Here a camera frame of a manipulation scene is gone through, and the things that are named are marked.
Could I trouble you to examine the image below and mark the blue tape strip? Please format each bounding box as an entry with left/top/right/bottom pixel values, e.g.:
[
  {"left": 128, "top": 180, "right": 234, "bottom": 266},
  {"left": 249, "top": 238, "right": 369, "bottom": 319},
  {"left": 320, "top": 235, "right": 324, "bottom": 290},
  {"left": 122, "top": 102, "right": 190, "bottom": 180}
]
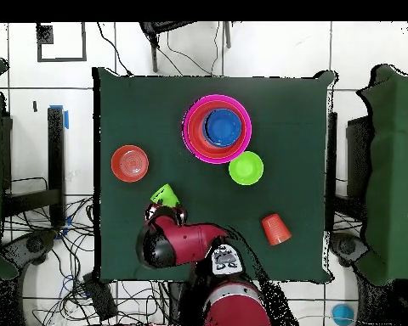
[{"left": 48, "top": 104, "right": 70, "bottom": 131}]

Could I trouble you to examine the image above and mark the black camera tripod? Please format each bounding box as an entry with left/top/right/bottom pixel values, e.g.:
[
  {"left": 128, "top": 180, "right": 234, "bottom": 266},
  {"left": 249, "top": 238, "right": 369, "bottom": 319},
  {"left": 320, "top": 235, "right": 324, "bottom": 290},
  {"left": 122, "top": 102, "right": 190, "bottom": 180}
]
[{"left": 138, "top": 20, "right": 234, "bottom": 74}]

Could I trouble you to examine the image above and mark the small green bowl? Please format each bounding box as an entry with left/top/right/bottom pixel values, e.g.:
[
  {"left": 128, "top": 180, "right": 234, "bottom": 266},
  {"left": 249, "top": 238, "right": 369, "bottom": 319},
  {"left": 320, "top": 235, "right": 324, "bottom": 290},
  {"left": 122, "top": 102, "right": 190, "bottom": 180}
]
[{"left": 228, "top": 150, "right": 265, "bottom": 187}]

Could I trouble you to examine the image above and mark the blue disc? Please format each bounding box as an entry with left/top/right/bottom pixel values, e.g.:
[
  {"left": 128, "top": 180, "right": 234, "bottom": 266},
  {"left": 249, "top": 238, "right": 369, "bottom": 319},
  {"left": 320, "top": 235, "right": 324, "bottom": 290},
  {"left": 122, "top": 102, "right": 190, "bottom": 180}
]
[{"left": 331, "top": 302, "right": 355, "bottom": 326}]

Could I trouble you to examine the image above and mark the large pink bowl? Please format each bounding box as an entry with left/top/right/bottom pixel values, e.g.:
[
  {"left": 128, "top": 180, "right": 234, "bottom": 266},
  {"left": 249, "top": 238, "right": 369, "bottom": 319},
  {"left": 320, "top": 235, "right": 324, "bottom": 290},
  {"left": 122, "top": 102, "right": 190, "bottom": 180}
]
[{"left": 181, "top": 93, "right": 253, "bottom": 166}]

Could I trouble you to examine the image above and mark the small dark blue bowl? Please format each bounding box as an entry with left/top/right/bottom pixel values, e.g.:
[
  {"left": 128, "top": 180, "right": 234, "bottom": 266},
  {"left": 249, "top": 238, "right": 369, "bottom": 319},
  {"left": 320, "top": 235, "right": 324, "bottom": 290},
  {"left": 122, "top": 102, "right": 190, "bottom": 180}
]
[{"left": 202, "top": 108, "right": 242, "bottom": 148}]

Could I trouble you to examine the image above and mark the dark green tablecloth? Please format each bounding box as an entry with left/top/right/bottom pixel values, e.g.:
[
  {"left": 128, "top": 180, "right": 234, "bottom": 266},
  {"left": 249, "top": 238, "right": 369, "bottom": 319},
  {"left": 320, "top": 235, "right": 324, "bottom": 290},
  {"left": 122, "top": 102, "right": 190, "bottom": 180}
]
[{"left": 92, "top": 66, "right": 337, "bottom": 284}]

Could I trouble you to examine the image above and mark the small orange bowl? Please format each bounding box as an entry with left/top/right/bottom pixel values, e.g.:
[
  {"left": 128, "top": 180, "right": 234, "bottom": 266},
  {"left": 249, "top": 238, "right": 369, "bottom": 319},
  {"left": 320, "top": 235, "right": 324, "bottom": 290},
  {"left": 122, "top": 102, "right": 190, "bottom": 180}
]
[{"left": 110, "top": 144, "right": 150, "bottom": 183}]

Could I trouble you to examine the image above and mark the orange cup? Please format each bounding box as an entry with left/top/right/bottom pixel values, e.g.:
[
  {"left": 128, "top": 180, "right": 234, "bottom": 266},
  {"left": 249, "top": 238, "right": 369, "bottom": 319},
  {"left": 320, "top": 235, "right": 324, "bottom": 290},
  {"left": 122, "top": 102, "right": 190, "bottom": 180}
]
[{"left": 260, "top": 212, "right": 292, "bottom": 246}]

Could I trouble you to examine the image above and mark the green cup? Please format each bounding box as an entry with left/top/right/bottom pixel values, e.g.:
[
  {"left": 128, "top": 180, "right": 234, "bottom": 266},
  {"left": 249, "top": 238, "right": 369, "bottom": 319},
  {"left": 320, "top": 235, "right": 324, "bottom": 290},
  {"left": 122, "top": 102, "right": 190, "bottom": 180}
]
[{"left": 150, "top": 183, "right": 181, "bottom": 208}]

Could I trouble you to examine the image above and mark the black power brick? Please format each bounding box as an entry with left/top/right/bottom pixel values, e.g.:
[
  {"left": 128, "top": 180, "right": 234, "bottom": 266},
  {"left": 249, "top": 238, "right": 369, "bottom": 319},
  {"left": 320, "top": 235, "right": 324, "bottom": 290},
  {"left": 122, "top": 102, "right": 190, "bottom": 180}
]
[{"left": 82, "top": 271, "right": 119, "bottom": 322}]

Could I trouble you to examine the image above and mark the tangled cable bundle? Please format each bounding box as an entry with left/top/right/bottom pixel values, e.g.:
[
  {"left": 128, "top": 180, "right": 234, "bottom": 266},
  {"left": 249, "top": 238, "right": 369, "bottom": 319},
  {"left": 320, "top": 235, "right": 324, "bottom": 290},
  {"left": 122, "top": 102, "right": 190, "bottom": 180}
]
[{"left": 3, "top": 196, "right": 169, "bottom": 326}]

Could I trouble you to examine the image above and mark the large orange bowl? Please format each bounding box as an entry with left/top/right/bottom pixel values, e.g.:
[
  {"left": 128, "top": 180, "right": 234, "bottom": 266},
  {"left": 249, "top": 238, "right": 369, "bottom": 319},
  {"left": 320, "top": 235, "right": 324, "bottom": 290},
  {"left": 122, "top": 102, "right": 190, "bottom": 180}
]
[{"left": 187, "top": 100, "right": 248, "bottom": 160}]

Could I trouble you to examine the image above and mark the black metal stand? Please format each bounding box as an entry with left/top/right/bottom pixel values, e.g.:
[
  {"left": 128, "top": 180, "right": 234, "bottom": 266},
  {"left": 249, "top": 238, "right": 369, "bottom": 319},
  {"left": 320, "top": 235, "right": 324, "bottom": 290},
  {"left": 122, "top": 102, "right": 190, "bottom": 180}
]
[
  {"left": 1, "top": 106, "right": 66, "bottom": 228},
  {"left": 326, "top": 111, "right": 373, "bottom": 232}
]

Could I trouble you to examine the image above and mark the black floor cable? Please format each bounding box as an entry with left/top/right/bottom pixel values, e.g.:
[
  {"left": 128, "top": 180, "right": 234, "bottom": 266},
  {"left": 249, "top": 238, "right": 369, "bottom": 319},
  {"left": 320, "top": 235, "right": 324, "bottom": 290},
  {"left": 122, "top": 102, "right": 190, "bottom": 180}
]
[
  {"left": 165, "top": 21, "right": 223, "bottom": 76},
  {"left": 96, "top": 21, "right": 133, "bottom": 76}
]

